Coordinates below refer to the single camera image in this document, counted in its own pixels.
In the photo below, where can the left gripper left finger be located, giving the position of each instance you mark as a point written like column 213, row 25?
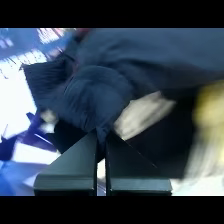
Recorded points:
column 75, row 166

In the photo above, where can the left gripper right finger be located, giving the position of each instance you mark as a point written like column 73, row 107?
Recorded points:
column 133, row 170

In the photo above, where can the dark blue garment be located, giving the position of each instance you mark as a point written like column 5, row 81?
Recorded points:
column 100, row 96

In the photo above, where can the black garment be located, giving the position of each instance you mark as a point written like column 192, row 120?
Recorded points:
column 166, row 140

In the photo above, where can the cream garment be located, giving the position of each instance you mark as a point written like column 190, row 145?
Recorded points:
column 141, row 115

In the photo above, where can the yellow garment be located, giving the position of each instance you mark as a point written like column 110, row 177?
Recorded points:
column 208, row 133

